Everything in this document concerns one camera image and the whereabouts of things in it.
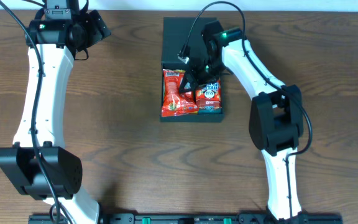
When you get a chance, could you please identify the red Hello Panda box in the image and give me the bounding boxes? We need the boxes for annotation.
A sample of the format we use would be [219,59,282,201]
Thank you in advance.
[195,80,222,108]

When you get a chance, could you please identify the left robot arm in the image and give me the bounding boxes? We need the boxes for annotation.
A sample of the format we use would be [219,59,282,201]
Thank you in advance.
[0,0,111,223]

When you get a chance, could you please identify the red candy bag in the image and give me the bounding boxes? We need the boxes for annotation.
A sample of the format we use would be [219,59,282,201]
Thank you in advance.
[161,69,198,117]

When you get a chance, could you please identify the teal Chunkies cookie box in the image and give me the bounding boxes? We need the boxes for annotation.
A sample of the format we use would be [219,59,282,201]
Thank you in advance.
[198,105,222,114]

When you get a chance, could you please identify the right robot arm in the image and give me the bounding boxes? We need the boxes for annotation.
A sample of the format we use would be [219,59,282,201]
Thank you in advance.
[178,21,310,223]

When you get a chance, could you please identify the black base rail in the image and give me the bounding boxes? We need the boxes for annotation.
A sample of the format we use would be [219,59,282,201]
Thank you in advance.
[28,212,344,224]

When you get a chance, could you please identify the black gift box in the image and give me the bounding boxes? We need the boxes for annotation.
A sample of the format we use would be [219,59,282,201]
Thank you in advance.
[160,17,224,123]

